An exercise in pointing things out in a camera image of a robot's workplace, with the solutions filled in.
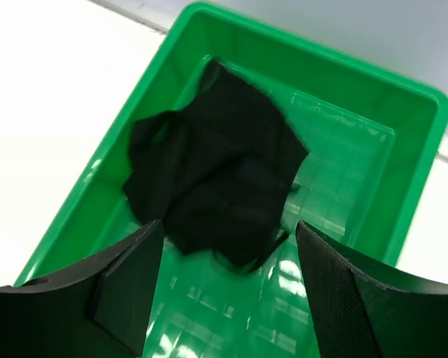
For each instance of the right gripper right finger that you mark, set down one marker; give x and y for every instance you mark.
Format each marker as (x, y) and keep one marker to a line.
(361, 307)

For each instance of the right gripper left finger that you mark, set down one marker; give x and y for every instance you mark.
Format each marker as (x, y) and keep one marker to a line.
(97, 307)

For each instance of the black bra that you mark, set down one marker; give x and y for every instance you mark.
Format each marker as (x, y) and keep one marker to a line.
(218, 171)

